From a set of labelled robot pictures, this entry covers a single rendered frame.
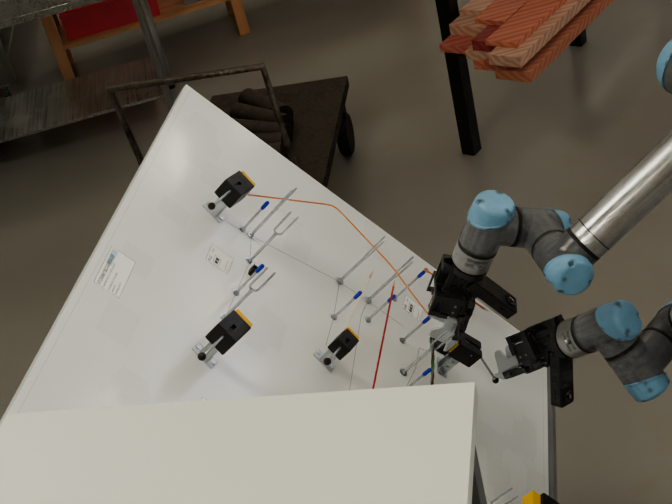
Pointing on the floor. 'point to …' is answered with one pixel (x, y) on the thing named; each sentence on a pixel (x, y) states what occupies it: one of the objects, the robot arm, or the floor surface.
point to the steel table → (47, 113)
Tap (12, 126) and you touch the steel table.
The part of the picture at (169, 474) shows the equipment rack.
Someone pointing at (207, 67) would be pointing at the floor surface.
